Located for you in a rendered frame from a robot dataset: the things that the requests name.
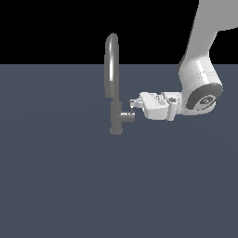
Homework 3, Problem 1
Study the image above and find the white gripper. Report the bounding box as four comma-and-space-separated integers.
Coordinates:
128, 91, 171, 121

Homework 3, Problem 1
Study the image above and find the grey cylindrical faucet handle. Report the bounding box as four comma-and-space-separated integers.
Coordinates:
120, 111, 137, 123

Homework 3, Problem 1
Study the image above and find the grey faucet body with spout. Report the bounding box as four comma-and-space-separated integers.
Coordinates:
104, 33, 124, 136

